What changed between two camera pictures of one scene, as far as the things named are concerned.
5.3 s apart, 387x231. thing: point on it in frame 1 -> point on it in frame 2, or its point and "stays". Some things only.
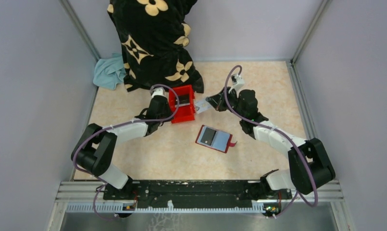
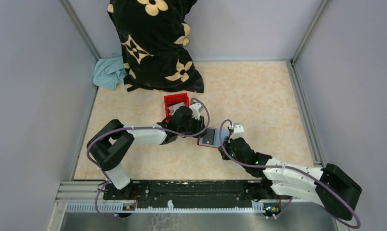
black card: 208,136 stays
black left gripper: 168,108 -> 200,122
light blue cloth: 108,71 stays
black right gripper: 217,100 -> 224,155
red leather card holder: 215,138 stays
